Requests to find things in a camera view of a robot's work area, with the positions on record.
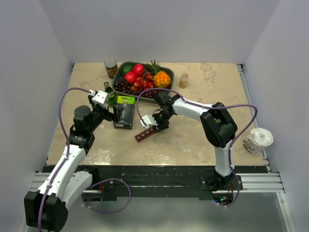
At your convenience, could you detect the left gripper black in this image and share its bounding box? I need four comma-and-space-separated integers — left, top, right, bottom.
88, 96, 123, 133

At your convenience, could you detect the red weekly pill organizer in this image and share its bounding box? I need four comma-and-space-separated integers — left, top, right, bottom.
135, 126, 157, 143

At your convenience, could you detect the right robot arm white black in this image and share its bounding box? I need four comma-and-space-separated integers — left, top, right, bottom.
153, 92, 238, 190

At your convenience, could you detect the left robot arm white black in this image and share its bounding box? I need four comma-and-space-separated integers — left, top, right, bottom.
24, 104, 119, 232

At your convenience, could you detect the green glass bottle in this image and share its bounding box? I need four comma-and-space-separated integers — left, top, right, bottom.
104, 81, 117, 107

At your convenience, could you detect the razor box black green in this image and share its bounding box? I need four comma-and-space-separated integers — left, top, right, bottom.
113, 96, 135, 130

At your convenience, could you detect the purple grape bunch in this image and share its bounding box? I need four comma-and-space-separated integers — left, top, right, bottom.
114, 79, 161, 99

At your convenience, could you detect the clear glass jar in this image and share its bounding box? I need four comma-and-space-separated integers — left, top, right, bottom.
179, 73, 188, 88

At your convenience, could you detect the red apple lower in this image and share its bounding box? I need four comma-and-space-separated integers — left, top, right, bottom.
124, 71, 137, 85

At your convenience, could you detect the red apple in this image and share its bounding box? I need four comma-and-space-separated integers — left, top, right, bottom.
132, 64, 144, 77
124, 71, 137, 85

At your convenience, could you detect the tin can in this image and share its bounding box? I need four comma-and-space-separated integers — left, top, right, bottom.
104, 58, 118, 79

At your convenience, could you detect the pineapple top green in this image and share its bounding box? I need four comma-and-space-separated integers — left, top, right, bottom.
146, 59, 160, 76

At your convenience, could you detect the green lime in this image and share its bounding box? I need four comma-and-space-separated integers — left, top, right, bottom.
121, 65, 133, 76

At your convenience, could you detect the red apple upper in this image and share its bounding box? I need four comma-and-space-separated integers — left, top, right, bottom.
132, 64, 144, 77

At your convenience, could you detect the white paper cup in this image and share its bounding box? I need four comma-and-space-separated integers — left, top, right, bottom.
241, 128, 274, 154

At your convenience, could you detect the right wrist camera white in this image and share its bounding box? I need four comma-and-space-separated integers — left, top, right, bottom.
140, 115, 157, 129

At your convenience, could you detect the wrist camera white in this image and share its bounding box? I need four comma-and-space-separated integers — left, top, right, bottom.
88, 90, 109, 108
140, 115, 157, 129

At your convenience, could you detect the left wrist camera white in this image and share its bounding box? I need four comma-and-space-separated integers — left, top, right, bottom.
88, 90, 109, 108

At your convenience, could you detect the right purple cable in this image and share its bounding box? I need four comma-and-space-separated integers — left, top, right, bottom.
136, 88, 258, 208

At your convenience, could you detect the purple cable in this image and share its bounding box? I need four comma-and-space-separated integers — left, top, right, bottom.
37, 87, 97, 229
136, 88, 258, 208

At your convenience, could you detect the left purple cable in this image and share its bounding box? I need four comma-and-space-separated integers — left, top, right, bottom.
37, 87, 97, 229

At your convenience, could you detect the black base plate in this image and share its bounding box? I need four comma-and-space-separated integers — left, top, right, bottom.
42, 165, 268, 202

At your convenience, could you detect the aluminium rail frame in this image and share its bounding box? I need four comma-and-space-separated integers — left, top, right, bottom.
31, 63, 287, 194

